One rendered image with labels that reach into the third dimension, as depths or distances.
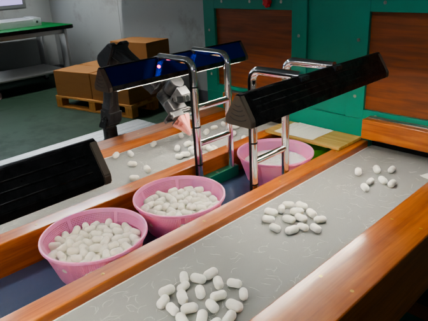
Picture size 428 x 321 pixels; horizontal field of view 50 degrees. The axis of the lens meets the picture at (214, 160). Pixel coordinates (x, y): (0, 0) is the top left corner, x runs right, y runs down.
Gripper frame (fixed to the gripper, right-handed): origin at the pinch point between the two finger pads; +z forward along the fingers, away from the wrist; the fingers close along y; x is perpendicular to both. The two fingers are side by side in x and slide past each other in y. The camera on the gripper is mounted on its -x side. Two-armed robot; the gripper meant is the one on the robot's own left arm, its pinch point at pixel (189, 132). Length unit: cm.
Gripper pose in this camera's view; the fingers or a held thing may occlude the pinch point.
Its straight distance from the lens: 175.2
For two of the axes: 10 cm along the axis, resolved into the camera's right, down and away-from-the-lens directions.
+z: 5.5, 8.1, -2.2
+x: -4.6, 5.1, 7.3
